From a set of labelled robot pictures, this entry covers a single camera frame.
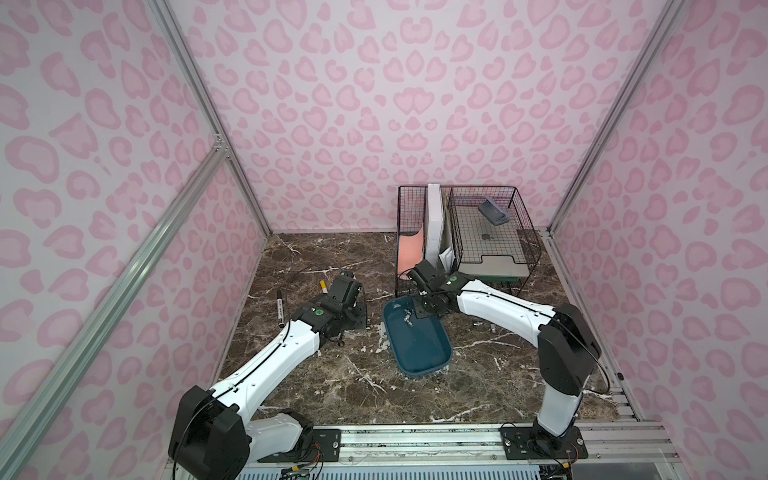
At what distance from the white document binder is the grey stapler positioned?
0.15 m

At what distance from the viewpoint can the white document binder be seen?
0.90 meters

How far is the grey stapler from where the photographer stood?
0.94m
